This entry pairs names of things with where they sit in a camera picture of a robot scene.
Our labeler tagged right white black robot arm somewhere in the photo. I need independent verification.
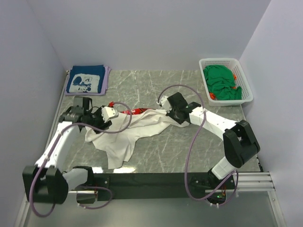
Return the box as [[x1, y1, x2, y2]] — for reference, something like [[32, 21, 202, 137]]
[[160, 92, 260, 187]]

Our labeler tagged aluminium extrusion rail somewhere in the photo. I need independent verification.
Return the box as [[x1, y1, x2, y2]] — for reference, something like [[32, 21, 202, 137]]
[[68, 172, 276, 194]]

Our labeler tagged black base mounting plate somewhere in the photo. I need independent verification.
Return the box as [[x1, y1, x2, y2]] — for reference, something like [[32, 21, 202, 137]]
[[66, 172, 236, 204]]

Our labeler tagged folded lilac t-shirt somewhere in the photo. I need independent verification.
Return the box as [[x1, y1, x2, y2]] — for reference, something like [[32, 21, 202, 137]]
[[64, 65, 112, 96]]

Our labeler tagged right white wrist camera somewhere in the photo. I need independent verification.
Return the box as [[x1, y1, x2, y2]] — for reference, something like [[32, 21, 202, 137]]
[[158, 96, 171, 113]]

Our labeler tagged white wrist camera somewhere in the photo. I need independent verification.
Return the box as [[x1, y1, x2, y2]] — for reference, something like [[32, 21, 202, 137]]
[[101, 102, 119, 122], [158, 96, 171, 113]]

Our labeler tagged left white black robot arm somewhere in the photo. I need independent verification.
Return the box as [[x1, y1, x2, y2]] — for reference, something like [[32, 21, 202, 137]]
[[22, 97, 118, 204]]

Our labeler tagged white plastic basket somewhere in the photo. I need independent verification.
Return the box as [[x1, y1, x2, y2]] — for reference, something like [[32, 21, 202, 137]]
[[199, 58, 253, 106]]

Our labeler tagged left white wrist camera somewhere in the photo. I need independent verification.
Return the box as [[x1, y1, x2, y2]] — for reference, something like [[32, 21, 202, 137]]
[[101, 102, 119, 122]]

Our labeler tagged green t-shirt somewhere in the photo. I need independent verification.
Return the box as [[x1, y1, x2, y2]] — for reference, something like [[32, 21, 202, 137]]
[[203, 65, 242, 101]]

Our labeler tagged white t-shirt red print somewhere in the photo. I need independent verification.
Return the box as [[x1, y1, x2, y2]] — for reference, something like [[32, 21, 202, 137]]
[[85, 109, 189, 169]]

